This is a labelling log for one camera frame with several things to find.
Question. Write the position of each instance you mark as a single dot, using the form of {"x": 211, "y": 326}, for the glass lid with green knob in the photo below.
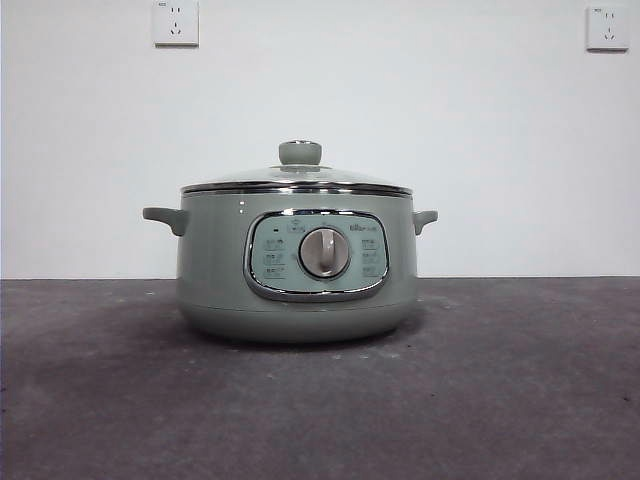
{"x": 300, "y": 152}

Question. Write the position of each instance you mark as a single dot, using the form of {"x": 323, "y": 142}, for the sage green electric cooking pot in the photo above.
{"x": 215, "y": 260}

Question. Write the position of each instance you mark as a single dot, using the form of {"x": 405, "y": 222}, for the white wall socket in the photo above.
{"x": 176, "y": 25}
{"x": 607, "y": 29}

